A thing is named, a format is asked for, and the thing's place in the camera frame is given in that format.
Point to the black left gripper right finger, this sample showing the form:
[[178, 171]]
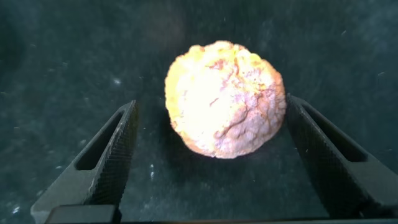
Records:
[[342, 174]]

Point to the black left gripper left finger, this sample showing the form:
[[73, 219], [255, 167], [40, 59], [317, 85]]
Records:
[[102, 168]]

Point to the brown crusty round bun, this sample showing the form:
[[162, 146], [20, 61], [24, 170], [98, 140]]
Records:
[[224, 99]]

